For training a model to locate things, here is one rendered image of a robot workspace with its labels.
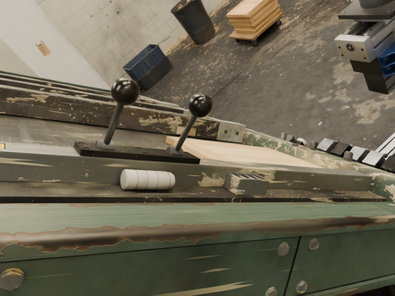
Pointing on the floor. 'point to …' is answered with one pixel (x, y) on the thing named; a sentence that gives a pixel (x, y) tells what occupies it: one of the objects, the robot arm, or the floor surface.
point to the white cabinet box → (43, 44)
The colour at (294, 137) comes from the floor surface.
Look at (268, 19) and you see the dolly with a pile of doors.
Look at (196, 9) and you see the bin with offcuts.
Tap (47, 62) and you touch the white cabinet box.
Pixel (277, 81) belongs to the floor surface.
